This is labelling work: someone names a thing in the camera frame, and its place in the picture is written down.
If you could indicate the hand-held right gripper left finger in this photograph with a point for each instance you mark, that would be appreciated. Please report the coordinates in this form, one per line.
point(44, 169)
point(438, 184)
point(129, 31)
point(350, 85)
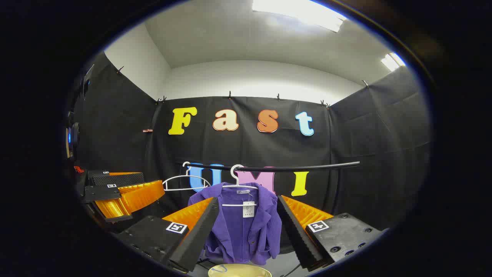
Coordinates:
point(200, 234)

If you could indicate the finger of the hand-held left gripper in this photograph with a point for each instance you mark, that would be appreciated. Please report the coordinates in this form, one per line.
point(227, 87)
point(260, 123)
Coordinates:
point(130, 198)
point(115, 179)

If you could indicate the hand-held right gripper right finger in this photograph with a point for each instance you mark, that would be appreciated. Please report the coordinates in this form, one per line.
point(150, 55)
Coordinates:
point(294, 234)

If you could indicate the purple knit jacket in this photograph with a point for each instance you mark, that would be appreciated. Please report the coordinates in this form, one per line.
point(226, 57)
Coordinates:
point(238, 234)

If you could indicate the beige laundry hamper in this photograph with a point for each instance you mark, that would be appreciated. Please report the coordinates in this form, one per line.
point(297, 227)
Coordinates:
point(238, 271)

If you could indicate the white clothes hanger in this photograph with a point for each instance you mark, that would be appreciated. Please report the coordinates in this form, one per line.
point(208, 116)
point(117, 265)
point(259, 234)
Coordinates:
point(188, 171)
point(233, 174)

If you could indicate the row of black backdrop clips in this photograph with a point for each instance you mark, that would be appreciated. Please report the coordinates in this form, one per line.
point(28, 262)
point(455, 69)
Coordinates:
point(230, 95)

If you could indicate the small ceiling light panel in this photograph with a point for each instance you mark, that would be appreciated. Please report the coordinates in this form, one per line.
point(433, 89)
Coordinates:
point(392, 61)

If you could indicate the large ceiling light panel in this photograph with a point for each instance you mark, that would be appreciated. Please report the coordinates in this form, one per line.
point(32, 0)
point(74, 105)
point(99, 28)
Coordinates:
point(300, 11)

